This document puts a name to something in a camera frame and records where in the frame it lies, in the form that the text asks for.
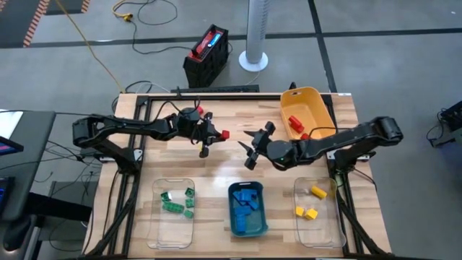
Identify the black desk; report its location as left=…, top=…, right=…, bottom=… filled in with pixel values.
left=0, top=110, right=57, bottom=222

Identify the yellow cord with plug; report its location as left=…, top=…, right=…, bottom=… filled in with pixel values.
left=111, top=0, right=134, bottom=22

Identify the black hazard striped floor mat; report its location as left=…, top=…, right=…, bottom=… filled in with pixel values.
left=0, top=0, right=91, bottom=48

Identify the white fan stand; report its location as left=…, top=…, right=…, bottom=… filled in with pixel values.
left=237, top=0, right=271, bottom=73

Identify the black aluminium table frame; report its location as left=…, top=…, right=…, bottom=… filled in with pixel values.
left=84, top=92, right=394, bottom=260

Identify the tablet screen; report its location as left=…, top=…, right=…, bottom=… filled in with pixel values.
left=0, top=135, right=25, bottom=157

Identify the yellow wooden cylinder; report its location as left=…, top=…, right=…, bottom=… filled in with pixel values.
left=310, top=185, right=328, bottom=200

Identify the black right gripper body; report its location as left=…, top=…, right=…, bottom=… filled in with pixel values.
left=244, top=121, right=277, bottom=171

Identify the black floor cable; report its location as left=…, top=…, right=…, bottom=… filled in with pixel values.
left=130, top=0, right=194, bottom=56

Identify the clear plastic tray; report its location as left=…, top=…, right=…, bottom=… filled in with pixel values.
left=147, top=178, right=196, bottom=251
left=292, top=176, right=347, bottom=251

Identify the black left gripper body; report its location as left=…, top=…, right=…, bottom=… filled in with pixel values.
left=176, top=107, right=219, bottom=159

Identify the black electronics box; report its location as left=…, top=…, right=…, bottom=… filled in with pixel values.
left=425, top=100, right=462, bottom=148

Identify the black red power station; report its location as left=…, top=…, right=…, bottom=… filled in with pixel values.
left=182, top=23, right=230, bottom=89

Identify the yellow extension cord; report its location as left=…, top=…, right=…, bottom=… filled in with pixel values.
left=53, top=0, right=126, bottom=93

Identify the teal plastic bin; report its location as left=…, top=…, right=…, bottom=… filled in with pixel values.
left=227, top=181, right=269, bottom=239

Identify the green long toy brick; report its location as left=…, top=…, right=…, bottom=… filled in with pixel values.
left=162, top=202, right=186, bottom=215

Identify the yellow plastic bin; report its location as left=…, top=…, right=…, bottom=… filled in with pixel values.
left=279, top=85, right=337, bottom=142

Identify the black keyboard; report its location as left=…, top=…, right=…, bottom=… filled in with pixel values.
left=170, top=84, right=261, bottom=94

